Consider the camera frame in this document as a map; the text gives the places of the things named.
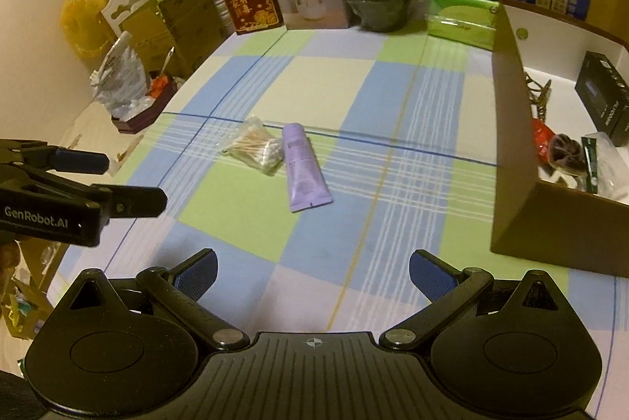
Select stack of foil plates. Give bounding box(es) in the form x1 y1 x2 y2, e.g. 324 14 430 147
210 0 232 30

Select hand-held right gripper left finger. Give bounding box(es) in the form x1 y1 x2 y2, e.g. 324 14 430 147
69 249 250 350

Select purple tube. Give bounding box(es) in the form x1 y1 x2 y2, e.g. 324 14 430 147
281 123 334 213

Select red snack packet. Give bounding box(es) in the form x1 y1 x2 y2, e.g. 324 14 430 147
532 118 556 163

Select checked tablecloth desktop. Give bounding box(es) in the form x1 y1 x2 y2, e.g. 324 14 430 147
44 24 620 352

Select black product box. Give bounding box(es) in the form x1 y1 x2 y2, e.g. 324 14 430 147
574 51 629 143

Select brown cardboard box white inside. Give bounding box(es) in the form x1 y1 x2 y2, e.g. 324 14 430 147
490 0 629 278

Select yellow plastic bag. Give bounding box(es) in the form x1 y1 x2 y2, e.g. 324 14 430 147
60 0 121 57

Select bronze key ring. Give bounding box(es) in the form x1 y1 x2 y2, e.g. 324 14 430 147
523 71 554 121

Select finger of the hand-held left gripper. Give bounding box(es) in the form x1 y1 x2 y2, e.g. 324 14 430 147
93 187 168 220
20 146 110 175

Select brown carton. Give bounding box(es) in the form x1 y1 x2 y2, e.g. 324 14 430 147
157 0 229 77

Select black and green tube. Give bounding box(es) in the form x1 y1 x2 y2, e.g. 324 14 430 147
581 135 603 195

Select dark brown scrunchie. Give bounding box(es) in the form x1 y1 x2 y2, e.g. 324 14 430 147
548 132 588 178

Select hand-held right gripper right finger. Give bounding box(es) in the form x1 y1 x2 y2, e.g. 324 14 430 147
379 249 563 350

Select dark red octagonal box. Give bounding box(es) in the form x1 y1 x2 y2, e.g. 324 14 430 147
110 79 178 135

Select metal spoon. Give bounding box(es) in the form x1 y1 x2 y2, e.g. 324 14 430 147
160 47 176 82

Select green tissue pack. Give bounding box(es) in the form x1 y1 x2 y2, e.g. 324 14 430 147
427 0 502 52

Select clear bag of white picks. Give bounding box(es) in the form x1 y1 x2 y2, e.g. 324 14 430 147
594 130 629 205

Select bag of cotton swabs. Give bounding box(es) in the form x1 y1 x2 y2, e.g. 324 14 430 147
221 116 286 178

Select cardboard box with clutter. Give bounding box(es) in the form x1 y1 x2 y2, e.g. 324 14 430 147
0 243 62 347

